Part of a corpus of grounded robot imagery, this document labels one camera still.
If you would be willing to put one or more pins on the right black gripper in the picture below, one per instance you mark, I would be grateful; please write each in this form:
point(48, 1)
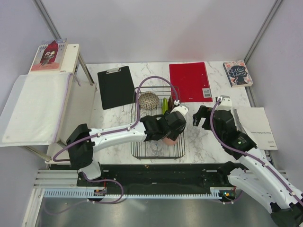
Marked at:
point(203, 111)

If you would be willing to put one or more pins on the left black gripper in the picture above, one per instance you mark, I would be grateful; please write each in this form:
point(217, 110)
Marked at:
point(174, 135)

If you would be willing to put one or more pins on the pink plastic cup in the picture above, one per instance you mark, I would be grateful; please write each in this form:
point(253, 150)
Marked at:
point(169, 142)

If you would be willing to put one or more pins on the clear drinking glass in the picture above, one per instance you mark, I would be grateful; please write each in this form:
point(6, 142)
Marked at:
point(157, 148)

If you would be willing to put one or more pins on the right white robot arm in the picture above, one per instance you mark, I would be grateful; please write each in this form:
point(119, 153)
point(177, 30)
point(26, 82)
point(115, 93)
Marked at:
point(266, 185)

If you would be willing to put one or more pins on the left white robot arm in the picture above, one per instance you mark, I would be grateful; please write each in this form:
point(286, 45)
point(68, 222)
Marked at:
point(83, 142)

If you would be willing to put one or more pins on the green plate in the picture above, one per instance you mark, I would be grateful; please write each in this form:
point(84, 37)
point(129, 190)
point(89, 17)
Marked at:
point(165, 106)

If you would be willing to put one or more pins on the dark brown floral plate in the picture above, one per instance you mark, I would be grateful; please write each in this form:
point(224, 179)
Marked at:
point(171, 104)

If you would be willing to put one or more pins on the patterned ceramic bowl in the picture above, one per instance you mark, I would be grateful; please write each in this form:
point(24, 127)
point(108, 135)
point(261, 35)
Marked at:
point(148, 100)

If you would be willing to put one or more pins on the red folder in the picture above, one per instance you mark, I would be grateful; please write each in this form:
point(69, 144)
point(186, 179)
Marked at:
point(192, 82)

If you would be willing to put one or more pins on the white spiral notebook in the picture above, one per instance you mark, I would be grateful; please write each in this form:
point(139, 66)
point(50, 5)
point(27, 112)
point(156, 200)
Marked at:
point(253, 122)

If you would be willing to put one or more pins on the Little Women book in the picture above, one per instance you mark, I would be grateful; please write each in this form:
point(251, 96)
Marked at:
point(237, 74)

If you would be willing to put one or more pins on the black clipboard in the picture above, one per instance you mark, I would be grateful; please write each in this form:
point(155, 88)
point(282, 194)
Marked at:
point(116, 87)

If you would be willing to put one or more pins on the red cover book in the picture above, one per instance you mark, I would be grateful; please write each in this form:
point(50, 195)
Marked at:
point(49, 56)

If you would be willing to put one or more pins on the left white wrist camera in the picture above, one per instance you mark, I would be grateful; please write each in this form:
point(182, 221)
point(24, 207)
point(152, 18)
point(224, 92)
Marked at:
point(178, 107)

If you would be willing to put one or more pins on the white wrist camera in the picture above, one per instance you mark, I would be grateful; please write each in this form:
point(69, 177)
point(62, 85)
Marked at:
point(178, 107)
point(224, 103)

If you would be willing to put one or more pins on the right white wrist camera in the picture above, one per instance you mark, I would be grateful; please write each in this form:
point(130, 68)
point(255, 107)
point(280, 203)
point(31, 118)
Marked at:
point(224, 103)

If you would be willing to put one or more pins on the grey wire dish rack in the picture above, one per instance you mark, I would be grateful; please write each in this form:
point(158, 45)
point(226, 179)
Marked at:
point(141, 150)

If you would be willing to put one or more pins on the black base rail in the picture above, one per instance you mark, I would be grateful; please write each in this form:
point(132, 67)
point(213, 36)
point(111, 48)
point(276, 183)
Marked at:
point(166, 178)

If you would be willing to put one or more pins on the light blue cable duct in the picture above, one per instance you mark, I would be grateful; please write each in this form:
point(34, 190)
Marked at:
point(111, 193)

